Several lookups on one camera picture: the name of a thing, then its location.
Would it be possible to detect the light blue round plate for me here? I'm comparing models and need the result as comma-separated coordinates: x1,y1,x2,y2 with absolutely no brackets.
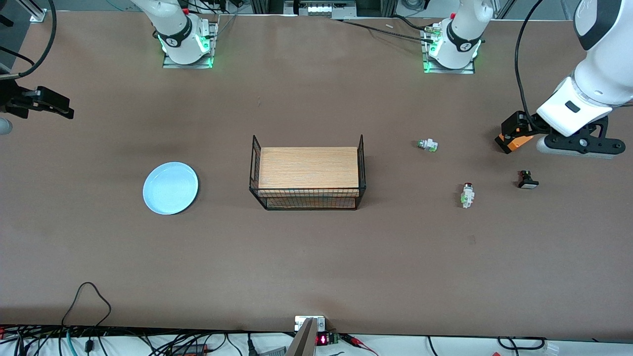
142,162,199,216

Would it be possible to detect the grey power strip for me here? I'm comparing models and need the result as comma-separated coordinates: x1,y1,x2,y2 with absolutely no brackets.
296,2,357,16

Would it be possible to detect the black power adapter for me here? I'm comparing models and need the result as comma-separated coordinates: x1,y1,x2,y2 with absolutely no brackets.
171,343,209,355

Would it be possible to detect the grey metal beam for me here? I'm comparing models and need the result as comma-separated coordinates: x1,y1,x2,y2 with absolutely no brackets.
285,318,318,356

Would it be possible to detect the black push button switch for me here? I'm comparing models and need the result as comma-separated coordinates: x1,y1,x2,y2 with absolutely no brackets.
517,170,540,190

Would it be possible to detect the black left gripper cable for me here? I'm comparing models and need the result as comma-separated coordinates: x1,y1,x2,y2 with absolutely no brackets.
514,0,550,130

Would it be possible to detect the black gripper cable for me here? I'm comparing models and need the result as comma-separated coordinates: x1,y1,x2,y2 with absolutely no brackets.
514,0,550,130
0,0,57,80

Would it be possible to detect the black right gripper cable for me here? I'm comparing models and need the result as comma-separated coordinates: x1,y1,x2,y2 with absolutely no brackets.
0,0,57,80

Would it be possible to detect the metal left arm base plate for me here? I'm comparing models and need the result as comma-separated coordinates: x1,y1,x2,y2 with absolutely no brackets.
422,25,476,75

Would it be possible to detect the aluminium frame profile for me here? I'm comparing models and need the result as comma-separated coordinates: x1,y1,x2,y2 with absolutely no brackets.
27,0,48,23

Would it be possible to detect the black cable on table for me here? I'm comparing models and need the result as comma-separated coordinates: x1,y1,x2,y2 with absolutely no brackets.
330,18,436,43

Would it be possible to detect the black looped cable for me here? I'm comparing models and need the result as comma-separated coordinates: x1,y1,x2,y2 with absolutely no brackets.
61,281,112,329

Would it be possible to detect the black wire basket wooden shelf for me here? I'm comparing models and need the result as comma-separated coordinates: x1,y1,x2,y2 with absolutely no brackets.
249,134,367,212

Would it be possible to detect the red wire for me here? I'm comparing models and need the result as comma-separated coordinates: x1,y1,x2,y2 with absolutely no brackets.
345,335,380,356

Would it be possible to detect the silver mounting bracket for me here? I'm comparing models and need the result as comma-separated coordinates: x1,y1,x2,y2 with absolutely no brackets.
295,315,326,332

